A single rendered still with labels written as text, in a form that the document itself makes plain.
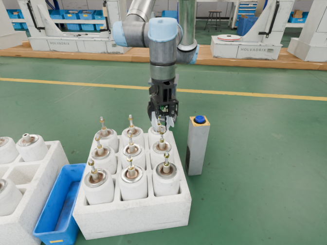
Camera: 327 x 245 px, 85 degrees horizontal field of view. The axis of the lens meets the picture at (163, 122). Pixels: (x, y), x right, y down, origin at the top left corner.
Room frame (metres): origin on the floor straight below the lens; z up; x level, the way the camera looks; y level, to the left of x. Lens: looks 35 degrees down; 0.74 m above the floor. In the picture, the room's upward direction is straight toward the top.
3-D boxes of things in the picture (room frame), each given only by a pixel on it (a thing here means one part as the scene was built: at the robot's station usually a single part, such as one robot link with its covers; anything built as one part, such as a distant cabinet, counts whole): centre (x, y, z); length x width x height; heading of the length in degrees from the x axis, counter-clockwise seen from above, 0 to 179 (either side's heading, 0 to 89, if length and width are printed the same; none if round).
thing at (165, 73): (0.52, 0.00, 0.57); 0.08 x 0.08 x 0.05
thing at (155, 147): (0.54, 0.01, 0.25); 0.08 x 0.08 x 0.01
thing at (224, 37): (2.71, -0.90, 0.29); 0.30 x 0.30 x 0.06
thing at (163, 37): (0.53, 0.00, 0.65); 0.09 x 0.08 x 0.11; 167
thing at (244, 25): (4.86, -2.03, 0.18); 0.50 x 0.41 x 0.37; 176
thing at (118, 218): (0.52, 0.12, 0.09); 0.39 x 0.39 x 0.18; 8
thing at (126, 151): (0.52, 0.12, 0.25); 0.08 x 0.08 x 0.01
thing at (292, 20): (5.03, -3.21, 0.36); 0.50 x 0.38 x 0.21; 173
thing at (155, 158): (0.54, 0.01, 0.16); 0.10 x 0.10 x 0.18
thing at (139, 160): (0.52, 0.12, 0.16); 0.10 x 0.10 x 0.18
